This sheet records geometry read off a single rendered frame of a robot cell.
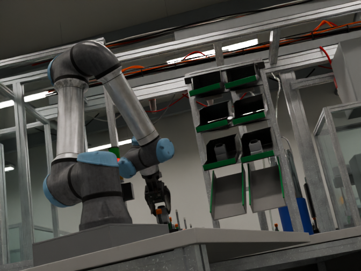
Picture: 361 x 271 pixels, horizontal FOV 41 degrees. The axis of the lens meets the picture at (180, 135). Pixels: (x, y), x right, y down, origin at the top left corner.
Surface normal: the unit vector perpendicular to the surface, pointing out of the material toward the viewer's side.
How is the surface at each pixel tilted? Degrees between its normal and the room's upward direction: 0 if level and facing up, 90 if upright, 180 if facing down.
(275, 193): 45
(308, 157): 90
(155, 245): 90
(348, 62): 90
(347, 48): 90
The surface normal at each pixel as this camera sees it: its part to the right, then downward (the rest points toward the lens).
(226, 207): -0.33, -0.84
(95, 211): -0.29, -0.51
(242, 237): 0.84, -0.29
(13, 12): 0.17, 0.94
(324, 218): -0.14, -0.29
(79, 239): -0.52, -0.18
